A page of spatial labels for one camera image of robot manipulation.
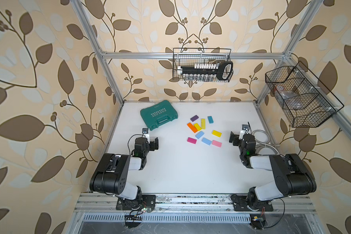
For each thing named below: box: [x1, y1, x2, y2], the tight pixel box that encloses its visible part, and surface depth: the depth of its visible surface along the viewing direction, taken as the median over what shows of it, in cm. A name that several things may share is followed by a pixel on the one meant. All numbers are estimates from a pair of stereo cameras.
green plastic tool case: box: [139, 99, 179, 131], surface depth 110 cm
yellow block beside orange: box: [194, 122, 202, 132], surface depth 107 cm
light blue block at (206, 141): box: [201, 137, 213, 146], surface depth 101 cm
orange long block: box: [186, 122, 198, 134], surface depth 107 cm
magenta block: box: [186, 136, 197, 145], surface depth 101 cm
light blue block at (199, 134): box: [195, 130, 205, 139], surface depth 104 cm
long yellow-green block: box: [200, 118, 207, 130], surface depth 110 cm
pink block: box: [211, 139, 223, 148], surface depth 99 cm
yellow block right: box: [211, 129, 223, 138], surface depth 104 cm
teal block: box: [207, 115, 215, 124], surface depth 110 cm
